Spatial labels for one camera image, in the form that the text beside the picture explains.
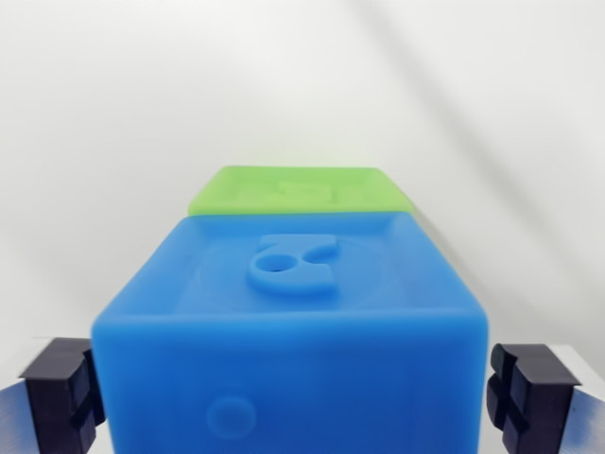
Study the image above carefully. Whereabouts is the gripper left finger with silver black pad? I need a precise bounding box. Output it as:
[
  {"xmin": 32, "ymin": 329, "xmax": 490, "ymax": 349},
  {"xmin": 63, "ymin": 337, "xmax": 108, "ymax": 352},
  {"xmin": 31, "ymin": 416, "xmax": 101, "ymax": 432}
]
[{"xmin": 0, "ymin": 337, "xmax": 112, "ymax": 454}]

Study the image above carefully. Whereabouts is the blue cube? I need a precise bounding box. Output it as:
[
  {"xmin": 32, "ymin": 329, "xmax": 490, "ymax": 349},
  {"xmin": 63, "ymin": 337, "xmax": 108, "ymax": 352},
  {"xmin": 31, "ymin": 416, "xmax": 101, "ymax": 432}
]
[{"xmin": 89, "ymin": 212, "xmax": 490, "ymax": 454}]

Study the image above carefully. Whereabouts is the gripper right finger with silver black pad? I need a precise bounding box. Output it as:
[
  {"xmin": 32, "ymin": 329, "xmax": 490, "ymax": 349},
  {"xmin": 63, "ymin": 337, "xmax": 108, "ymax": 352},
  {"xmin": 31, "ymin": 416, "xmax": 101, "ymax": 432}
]
[{"xmin": 485, "ymin": 342, "xmax": 605, "ymax": 454}]

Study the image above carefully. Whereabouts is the green cube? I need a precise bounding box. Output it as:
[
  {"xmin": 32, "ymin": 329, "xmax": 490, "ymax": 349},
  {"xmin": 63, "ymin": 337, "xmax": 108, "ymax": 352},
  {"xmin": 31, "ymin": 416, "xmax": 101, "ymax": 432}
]
[{"xmin": 187, "ymin": 165, "xmax": 416, "ymax": 219}]

